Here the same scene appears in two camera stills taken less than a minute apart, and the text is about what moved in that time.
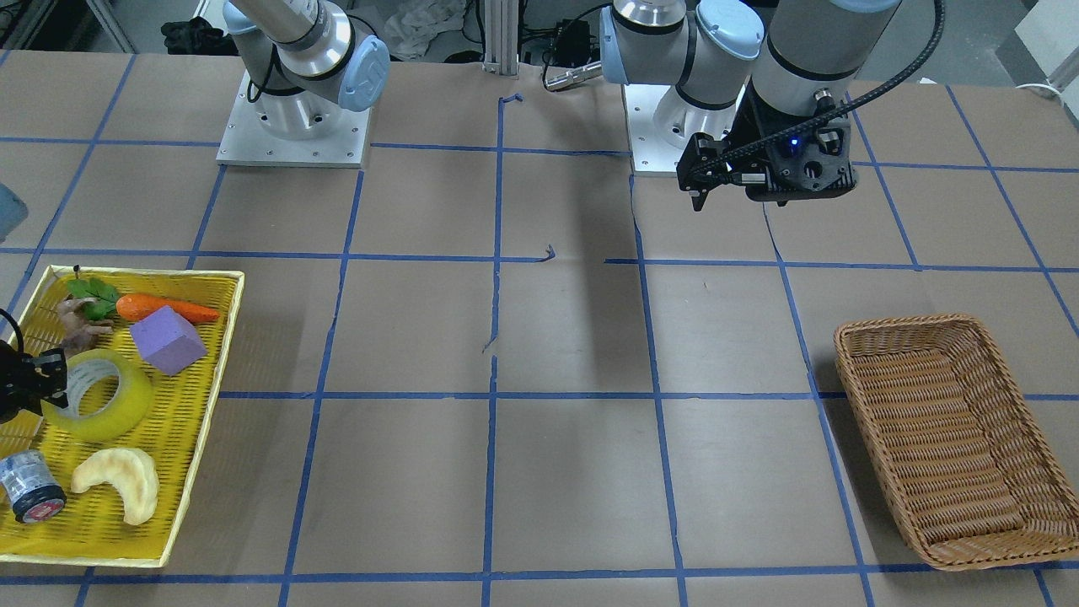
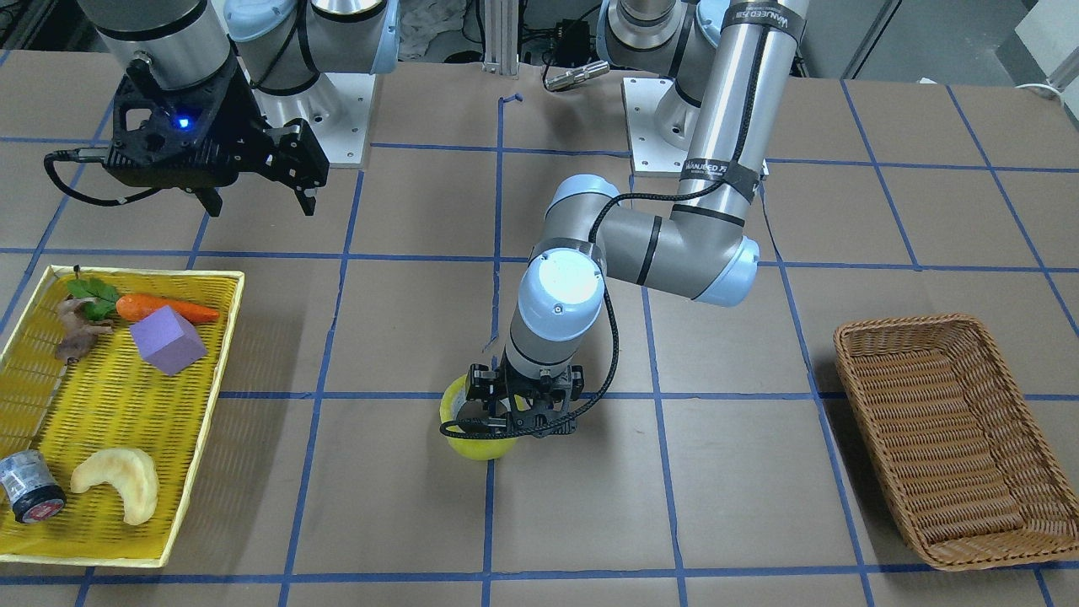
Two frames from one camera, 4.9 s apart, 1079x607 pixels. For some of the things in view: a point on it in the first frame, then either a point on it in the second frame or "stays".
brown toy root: (79, 335) stays
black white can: (32, 486) stays
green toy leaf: (106, 298) stays
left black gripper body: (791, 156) → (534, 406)
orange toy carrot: (131, 308) stays
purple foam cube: (167, 341) stays
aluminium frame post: (501, 23) stays
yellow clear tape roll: (132, 406) → (485, 449)
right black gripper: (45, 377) → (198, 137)
